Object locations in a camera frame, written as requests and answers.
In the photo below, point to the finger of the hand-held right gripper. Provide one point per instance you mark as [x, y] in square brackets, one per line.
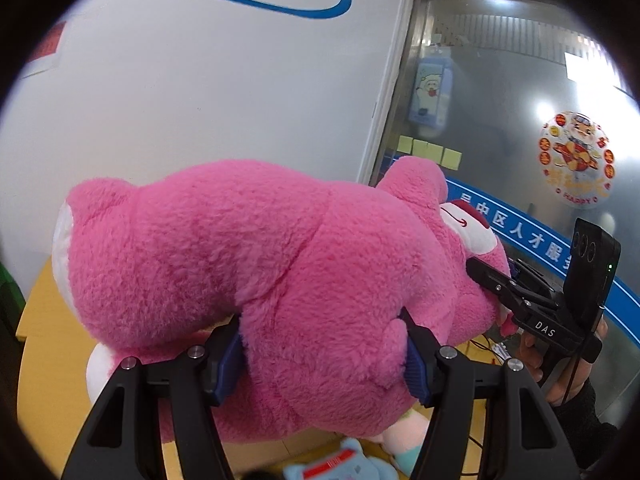
[532, 280]
[492, 280]

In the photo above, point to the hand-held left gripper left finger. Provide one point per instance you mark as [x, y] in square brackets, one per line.
[227, 370]

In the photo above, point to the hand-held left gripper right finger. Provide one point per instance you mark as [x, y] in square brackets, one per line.
[415, 370]

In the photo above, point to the pink and teal plush toy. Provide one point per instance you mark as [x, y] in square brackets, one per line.
[407, 435]

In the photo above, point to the pink plush bear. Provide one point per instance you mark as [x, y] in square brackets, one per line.
[250, 260]

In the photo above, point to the blue plush bear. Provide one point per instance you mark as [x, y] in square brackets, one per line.
[340, 465]

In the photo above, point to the person's right forearm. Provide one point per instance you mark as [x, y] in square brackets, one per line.
[585, 430]

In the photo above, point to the person's right hand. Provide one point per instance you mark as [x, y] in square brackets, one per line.
[532, 360]

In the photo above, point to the blue glass banner strip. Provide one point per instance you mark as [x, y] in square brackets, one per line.
[530, 232]

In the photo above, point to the round festive window sticker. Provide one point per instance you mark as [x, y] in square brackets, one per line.
[577, 157]

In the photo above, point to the yellow sticky note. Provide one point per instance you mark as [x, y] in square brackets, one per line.
[420, 149]
[435, 153]
[405, 144]
[452, 159]

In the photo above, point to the green table cloth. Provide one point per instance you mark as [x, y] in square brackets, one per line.
[10, 305]

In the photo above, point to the metal door frame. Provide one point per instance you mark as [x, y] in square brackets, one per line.
[395, 75]

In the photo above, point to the red and white wall notice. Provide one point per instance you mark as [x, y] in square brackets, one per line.
[50, 45]

